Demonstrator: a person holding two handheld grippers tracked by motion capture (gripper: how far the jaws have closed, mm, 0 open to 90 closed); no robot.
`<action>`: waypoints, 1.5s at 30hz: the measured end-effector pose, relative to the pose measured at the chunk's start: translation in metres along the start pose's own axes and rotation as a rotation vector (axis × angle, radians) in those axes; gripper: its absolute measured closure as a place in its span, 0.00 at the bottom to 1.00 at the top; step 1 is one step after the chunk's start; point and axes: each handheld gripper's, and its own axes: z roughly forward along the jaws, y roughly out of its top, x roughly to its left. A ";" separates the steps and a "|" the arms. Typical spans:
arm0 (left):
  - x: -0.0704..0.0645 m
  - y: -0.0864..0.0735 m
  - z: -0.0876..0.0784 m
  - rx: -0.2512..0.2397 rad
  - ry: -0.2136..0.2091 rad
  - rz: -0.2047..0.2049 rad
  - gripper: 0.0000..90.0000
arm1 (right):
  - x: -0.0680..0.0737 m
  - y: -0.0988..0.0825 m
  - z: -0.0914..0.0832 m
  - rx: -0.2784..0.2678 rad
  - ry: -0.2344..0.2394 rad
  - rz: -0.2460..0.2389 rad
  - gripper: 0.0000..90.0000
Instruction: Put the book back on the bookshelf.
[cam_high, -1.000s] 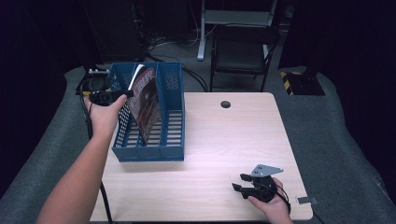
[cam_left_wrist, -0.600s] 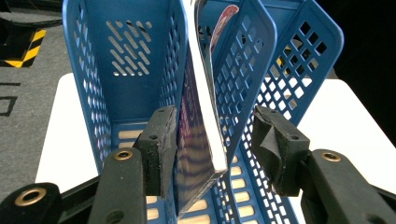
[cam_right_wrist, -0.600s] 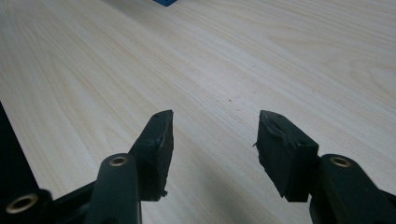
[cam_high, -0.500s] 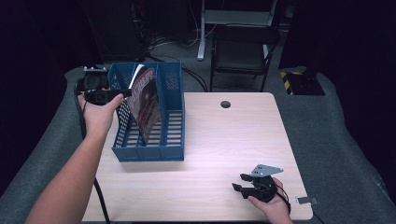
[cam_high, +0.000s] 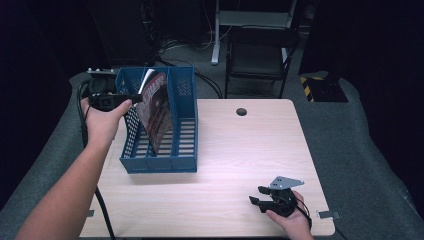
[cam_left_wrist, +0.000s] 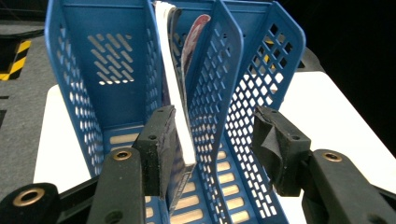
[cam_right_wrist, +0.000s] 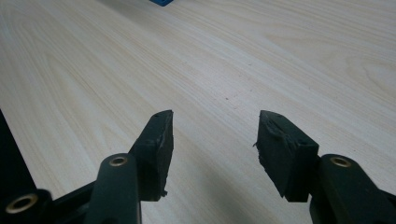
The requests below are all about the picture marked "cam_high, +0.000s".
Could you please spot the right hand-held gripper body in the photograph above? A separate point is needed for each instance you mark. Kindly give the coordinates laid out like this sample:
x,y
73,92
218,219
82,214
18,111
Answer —
x,y
283,200

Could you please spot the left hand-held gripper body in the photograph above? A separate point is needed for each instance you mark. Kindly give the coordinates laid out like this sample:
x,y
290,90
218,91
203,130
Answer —
x,y
101,90

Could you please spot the red cover magazine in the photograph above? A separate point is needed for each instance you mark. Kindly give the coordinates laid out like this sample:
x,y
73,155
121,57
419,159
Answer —
x,y
156,110

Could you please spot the blue plastic file rack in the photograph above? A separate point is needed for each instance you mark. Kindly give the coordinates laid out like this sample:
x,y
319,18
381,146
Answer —
x,y
185,133

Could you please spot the person's right hand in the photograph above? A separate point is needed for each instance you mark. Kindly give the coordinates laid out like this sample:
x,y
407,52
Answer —
x,y
296,225

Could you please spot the person's left hand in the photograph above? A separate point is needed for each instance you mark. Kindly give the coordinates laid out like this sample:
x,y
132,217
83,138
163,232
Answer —
x,y
100,126

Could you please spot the grey tape strip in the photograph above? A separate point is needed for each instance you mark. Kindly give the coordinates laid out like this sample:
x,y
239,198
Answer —
x,y
90,213
328,214

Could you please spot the dark cabinet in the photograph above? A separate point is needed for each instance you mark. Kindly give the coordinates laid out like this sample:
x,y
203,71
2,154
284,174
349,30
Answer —
x,y
123,33

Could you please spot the black stand base striped edge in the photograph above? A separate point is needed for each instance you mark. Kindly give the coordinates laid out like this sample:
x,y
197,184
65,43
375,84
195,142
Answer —
x,y
328,90

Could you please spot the black folding chair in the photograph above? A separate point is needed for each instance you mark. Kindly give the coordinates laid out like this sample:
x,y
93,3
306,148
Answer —
x,y
260,56

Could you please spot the white metal desk frame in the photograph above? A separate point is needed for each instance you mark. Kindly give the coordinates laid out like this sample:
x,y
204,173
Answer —
x,y
216,43

